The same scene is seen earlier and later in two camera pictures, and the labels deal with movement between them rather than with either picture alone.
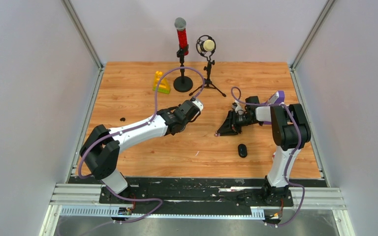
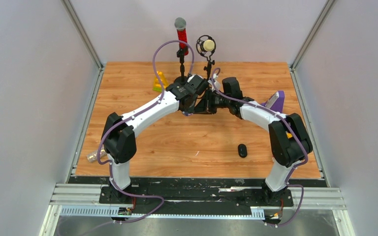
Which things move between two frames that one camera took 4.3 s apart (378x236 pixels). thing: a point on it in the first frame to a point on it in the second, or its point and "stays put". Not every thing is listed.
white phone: x=274 y=98 stays put
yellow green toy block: x=163 y=86 stays put
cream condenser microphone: x=205 y=43 stays put
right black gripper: x=228 y=128 to x=204 y=106
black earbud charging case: x=242 y=150 stays put
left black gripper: x=179 y=105 to x=190 y=110
